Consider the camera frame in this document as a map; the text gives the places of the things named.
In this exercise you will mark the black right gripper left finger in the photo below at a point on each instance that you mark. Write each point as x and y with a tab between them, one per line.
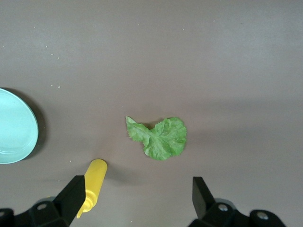
68	203

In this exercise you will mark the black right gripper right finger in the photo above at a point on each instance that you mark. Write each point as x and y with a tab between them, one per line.
204	205

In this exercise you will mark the yellow mustard squeeze bottle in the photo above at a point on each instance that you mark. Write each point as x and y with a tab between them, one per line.
95	177

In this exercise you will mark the mint green plate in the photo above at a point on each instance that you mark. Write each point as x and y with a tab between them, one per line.
16	127

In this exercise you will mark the green lettuce leaf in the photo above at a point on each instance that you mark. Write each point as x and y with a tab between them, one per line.
163	139

